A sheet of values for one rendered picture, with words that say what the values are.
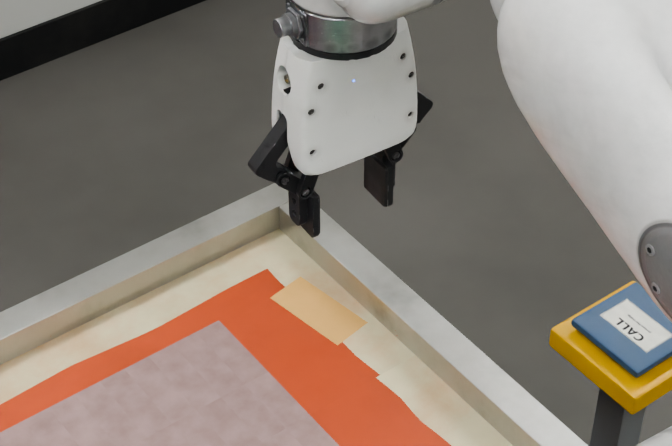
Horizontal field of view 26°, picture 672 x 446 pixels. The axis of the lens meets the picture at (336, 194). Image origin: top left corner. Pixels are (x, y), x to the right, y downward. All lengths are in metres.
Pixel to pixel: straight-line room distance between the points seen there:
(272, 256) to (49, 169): 1.72
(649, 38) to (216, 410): 0.98
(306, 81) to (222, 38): 2.74
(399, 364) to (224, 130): 1.91
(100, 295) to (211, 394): 0.18
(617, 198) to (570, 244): 2.53
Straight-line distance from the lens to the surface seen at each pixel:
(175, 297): 1.64
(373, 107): 1.03
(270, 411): 1.52
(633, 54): 0.60
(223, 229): 1.67
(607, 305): 1.63
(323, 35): 0.97
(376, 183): 1.11
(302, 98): 0.99
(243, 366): 1.56
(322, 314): 1.61
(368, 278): 1.60
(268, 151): 1.03
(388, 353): 1.57
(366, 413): 1.52
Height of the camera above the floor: 2.10
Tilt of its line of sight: 41 degrees down
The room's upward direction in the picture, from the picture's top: straight up
